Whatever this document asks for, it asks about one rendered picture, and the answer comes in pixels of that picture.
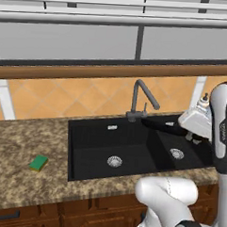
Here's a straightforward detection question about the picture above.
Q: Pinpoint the black double sink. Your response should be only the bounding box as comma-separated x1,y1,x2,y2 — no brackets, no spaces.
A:
64,107,219,190

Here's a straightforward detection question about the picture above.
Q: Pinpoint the brown wooden drawer front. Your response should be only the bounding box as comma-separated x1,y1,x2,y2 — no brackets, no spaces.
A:
0,199,63,227

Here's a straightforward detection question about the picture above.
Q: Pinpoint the brown wooden cupboard door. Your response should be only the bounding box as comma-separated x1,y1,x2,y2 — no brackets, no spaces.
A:
187,182,221,227
60,190,149,227

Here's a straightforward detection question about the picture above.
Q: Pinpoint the grey tap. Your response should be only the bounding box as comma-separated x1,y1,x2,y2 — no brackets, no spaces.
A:
124,77,163,124

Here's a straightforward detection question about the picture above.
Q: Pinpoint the brown wooden window sill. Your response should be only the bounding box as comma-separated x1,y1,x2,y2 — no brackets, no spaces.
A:
0,52,227,92

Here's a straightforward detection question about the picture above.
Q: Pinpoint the grey window with frame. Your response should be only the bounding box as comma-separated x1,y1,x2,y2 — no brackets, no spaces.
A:
0,0,227,78

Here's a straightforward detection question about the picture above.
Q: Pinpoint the black drawer handle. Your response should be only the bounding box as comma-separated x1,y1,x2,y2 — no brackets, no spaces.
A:
0,208,22,223

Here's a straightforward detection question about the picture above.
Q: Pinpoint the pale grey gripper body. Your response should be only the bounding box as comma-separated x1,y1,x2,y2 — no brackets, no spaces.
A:
176,104,215,140

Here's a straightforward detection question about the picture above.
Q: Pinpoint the green and yellow sponge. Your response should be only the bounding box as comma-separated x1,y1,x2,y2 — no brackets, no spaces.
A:
27,154,50,174

